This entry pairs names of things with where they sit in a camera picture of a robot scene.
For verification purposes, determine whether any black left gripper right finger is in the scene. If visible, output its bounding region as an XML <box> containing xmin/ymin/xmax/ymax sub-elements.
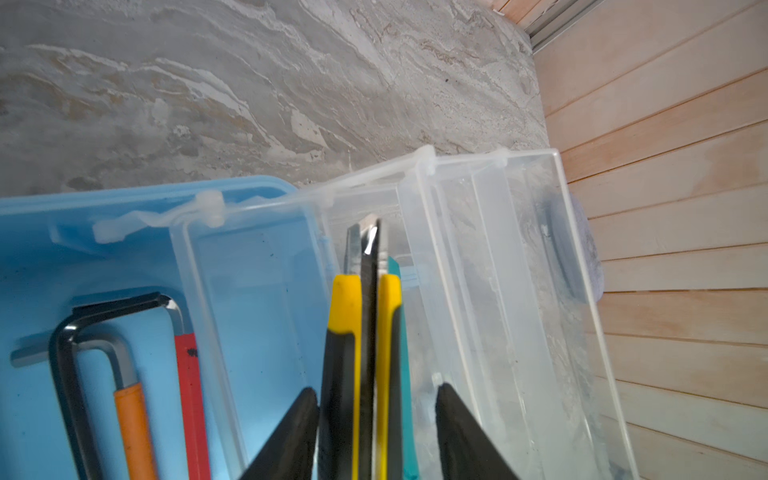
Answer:
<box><xmin>435</xmin><ymin>382</ymin><xmax>519</xmax><ymax>480</ymax></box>

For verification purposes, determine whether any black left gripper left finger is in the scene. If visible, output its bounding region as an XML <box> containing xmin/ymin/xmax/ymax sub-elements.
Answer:
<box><xmin>240</xmin><ymin>387</ymin><xmax>319</xmax><ymax>480</ymax></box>

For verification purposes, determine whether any teal handled tool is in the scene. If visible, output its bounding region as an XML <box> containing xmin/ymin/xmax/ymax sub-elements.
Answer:
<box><xmin>386</xmin><ymin>256</ymin><xmax>420</xmax><ymax>480</ymax></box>

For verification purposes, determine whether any yellow black utility knife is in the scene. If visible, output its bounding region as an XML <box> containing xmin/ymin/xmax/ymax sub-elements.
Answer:
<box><xmin>317</xmin><ymin>215</ymin><xmax>403</xmax><ymax>479</ymax></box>

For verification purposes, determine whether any red handled tool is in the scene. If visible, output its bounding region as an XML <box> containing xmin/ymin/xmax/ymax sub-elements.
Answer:
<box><xmin>164</xmin><ymin>296</ymin><xmax>211</xmax><ymax>480</ymax></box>

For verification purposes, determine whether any blue clear-lid tool box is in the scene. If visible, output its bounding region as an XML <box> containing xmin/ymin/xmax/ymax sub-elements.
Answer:
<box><xmin>1</xmin><ymin>146</ymin><xmax>639</xmax><ymax>479</ymax></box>

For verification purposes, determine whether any orange handled screwdriver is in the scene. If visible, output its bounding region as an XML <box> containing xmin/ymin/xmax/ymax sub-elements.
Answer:
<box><xmin>10</xmin><ymin>332</ymin><xmax>158</xmax><ymax>480</ymax></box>

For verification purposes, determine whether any black hex key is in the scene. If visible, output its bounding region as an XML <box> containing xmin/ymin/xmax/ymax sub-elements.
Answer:
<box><xmin>48</xmin><ymin>292</ymin><xmax>167</xmax><ymax>479</ymax></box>

